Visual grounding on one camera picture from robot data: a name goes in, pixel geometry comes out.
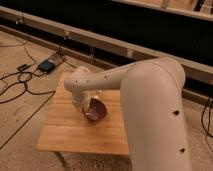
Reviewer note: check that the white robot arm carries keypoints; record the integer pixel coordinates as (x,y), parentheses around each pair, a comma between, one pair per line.
(152,108)

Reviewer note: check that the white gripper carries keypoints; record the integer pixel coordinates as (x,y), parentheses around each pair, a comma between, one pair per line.
(81,100)

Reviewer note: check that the small black device on floor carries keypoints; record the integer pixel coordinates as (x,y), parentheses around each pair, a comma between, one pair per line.
(23,67)

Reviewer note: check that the black power adapter box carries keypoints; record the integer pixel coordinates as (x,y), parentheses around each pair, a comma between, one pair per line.
(46,66)

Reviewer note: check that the wooden table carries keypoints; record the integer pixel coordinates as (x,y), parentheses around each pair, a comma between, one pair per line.
(67,130)

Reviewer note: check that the dark purple ceramic bowl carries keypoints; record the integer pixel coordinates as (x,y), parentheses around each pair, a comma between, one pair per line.
(97,110)

